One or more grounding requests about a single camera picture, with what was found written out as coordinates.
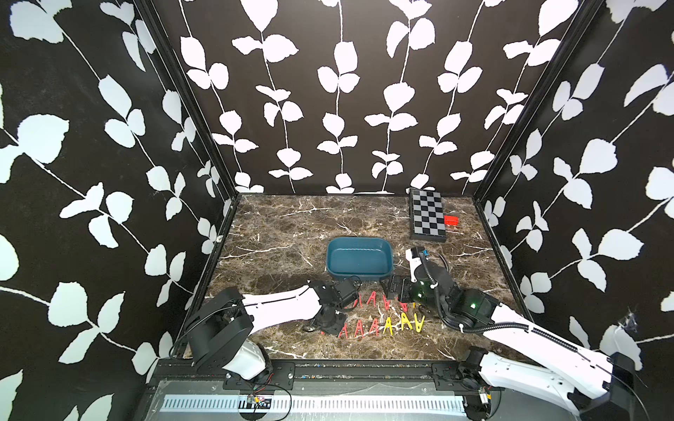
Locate red clothespin second row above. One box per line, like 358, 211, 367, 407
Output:
354, 320, 364, 339
338, 325, 349, 339
368, 319, 379, 336

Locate yellow clothespin second row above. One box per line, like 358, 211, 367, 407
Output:
400, 312, 412, 331
414, 314, 426, 333
384, 318, 393, 336

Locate teal plastic storage box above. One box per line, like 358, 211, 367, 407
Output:
326, 237, 394, 282

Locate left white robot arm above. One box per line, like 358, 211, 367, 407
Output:
184, 276, 361, 381

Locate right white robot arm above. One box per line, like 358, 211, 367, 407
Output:
380, 247, 642, 420

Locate black white checkerboard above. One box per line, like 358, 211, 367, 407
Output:
409, 189, 447, 242

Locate small red block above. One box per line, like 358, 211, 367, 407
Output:
444, 215, 459, 226

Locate small circuit board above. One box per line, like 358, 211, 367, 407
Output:
239, 395, 273, 413

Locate black front mounting rail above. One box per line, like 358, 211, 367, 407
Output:
149, 360, 491, 394

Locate white perforated rail strip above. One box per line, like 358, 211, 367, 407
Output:
159, 395, 466, 417

